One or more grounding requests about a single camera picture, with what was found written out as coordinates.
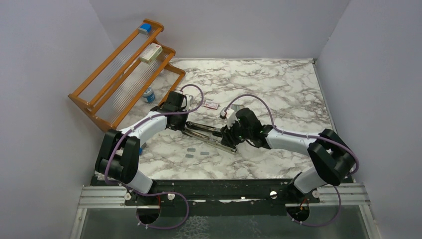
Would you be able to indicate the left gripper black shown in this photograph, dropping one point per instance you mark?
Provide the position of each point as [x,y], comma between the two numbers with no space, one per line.
[181,126]

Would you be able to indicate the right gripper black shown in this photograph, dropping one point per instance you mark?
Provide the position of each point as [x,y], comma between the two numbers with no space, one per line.
[228,139]

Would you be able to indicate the black stapler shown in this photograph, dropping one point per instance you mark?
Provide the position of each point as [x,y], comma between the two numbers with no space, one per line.
[206,128]

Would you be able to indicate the red white staple box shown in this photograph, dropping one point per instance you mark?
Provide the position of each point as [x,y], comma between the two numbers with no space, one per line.
[211,105]

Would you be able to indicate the silver staple strip tray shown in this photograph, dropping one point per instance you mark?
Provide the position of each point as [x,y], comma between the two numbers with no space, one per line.
[237,107]

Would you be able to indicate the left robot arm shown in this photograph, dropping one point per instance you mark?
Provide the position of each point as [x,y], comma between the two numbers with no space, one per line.
[119,151]

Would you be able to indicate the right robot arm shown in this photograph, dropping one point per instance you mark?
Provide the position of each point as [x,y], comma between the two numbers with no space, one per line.
[332,159]

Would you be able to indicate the blue white jar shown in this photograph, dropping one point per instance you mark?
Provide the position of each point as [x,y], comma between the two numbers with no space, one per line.
[149,95]

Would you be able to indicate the orange wooden shelf rack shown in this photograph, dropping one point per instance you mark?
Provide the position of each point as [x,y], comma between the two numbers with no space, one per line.
[109,93]

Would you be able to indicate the white red box on shelf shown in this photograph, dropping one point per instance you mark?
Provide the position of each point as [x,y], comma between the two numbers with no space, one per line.
[150,53]

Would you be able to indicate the blue grey eraser block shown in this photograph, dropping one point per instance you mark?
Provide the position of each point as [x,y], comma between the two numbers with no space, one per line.
[145,29]

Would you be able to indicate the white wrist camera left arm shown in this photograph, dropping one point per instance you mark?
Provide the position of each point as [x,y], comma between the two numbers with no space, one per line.
[187,101]

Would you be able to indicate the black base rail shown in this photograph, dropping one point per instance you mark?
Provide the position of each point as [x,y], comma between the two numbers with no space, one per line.
[247,197]

